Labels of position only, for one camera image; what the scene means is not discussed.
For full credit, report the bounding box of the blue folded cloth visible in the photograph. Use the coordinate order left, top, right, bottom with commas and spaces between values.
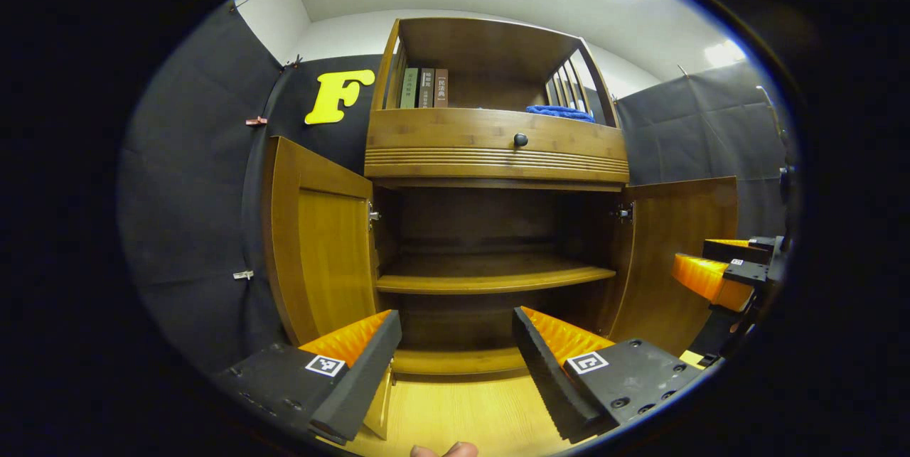
526, 104, 596, 124

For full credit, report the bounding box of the wooden cabinet door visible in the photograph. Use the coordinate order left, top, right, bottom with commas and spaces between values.
608, 176, 740, 359
263, 136, 396, 441

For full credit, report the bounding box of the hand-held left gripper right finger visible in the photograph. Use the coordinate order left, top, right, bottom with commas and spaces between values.
512, 306, 706, 444

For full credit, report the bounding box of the wooden drawer front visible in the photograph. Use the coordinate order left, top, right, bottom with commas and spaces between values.
364, 107, 630, 185

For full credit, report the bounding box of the black backdrop cloth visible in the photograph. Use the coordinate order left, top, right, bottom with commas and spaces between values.
117, 1, 790, 372

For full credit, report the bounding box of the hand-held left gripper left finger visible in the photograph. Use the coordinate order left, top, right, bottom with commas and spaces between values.
219, 309, 403, 443

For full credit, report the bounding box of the wooden inner shelf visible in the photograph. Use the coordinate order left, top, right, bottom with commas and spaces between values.
375, 252, 617, 295

